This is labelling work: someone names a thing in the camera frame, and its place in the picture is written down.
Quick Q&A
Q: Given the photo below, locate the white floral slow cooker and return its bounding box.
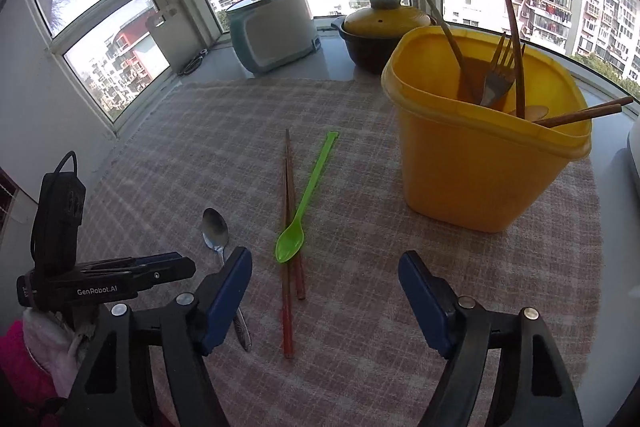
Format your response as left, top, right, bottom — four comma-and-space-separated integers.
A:
626, 119, 640, 192

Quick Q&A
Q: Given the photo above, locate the pink checked cloth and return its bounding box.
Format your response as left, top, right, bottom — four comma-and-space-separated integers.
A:
75, 77, 603, 427

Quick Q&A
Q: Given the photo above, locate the red-tipped wooden chopstick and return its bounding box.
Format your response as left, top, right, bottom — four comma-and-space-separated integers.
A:
285, 157, 307, 300
281, 128, 296, 359

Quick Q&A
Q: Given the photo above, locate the black clay pot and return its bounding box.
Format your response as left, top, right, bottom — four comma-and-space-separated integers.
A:
331, 18, 436, 75

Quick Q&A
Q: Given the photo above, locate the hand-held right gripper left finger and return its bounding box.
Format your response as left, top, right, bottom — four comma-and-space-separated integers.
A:
64, 247, 253, 427

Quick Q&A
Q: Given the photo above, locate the long dark wooden utensil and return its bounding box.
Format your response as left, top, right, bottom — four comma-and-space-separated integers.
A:
489, 0, 526, 120

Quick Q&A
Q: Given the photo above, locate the white box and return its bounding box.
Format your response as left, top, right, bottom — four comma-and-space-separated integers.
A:
146, 7, 187, 76

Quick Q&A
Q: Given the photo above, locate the brown wooden chopstick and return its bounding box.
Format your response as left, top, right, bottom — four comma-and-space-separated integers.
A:
532, 96, 635, 125
540, 104, 623, 128

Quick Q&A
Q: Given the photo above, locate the metal spoon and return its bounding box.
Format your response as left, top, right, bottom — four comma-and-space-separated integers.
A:
201, 208, 252, 353

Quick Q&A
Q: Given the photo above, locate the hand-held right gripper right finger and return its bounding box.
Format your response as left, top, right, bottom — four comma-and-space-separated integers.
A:
398, 250, 583, 427

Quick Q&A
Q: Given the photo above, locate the green plastic spoon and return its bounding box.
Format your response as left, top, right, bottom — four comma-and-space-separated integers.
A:
275, 131, 340, 264

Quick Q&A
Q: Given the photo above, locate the white teal electric cooker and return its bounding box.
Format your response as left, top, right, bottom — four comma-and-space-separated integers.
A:
225, 0, 321, 75

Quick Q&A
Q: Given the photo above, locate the person's left hand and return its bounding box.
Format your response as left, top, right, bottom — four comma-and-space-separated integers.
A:
22, 306, 96, 400

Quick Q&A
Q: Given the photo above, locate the black power cable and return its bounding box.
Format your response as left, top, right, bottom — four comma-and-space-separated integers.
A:
179, 48, 209, 76

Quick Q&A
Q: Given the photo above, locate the yellow plastic container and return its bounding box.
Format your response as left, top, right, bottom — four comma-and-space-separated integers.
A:
381, 25, 593, 234

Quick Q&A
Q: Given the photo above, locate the wooden spoon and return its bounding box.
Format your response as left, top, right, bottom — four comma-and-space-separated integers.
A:
507, 105, 550, 122

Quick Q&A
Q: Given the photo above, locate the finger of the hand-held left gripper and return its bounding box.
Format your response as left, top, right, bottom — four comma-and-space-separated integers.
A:
75, 252, 183, 273
107, 257, 197, 292

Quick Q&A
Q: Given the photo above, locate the metal fork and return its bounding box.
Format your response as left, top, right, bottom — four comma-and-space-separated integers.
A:
481, 33, 517, 108

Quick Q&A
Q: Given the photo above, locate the yellow pot lid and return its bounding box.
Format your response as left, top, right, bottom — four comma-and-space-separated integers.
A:
342, 0, 435, 38

